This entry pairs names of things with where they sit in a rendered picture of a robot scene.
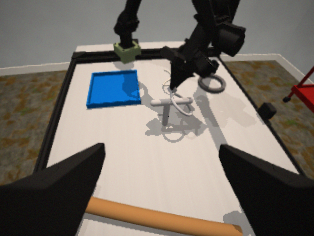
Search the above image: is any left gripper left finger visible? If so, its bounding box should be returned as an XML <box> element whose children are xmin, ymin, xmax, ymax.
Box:
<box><xmin>0</xmin><ymin>143</ymin><xmax>106</xmax><ymax>236</ymax></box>

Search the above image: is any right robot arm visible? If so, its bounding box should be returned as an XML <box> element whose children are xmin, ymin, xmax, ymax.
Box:
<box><xmin>114</xmin><ymin>0</ymin><xmax>246</xmax><ymax>77</ymax></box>

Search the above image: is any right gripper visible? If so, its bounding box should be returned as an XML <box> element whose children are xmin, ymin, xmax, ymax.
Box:
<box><xmin>159</xmin><ymin>36</ymin><xmax>208</xmax><ymax>90</ymax></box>

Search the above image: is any black rubber mallet with wooden handle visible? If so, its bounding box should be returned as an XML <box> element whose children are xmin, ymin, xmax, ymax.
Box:
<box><xmin>85</xmin><ymin>196</ymin><xmax>243</xmax><ymax>236</ymax></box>

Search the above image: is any white rounded cylinder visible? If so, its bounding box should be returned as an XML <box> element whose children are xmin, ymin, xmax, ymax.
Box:
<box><xmin>150</xmin><ymin>97</ymin><xmax>193</xmax><ymax>107</ymax></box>

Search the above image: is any blue square tray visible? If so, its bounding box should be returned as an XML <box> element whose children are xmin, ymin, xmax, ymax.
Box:
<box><xmin>86</xmin><ymin>70</ymin><xmax>141</xmax><ymax>109</ymax></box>

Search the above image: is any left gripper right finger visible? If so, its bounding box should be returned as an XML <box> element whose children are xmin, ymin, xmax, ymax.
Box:
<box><xmin>218</xmin><ymin>144</ymin><xmax>314</xmax><ymax>236</ymax></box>

